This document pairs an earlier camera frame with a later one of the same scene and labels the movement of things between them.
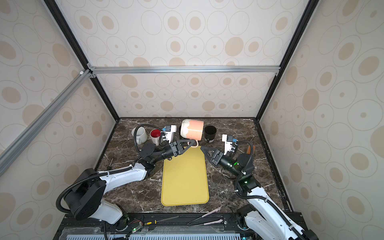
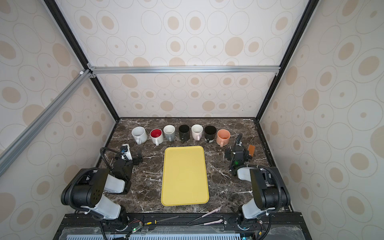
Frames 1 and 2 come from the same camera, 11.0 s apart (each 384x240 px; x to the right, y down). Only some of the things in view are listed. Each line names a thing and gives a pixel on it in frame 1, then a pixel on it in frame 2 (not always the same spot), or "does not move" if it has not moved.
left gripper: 174,148 to 139,158
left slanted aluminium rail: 43,118 does not move
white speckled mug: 141,135 does not move
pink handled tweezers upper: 204,215 does not move
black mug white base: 209,133 does not move
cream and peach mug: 192,129 to 223,137
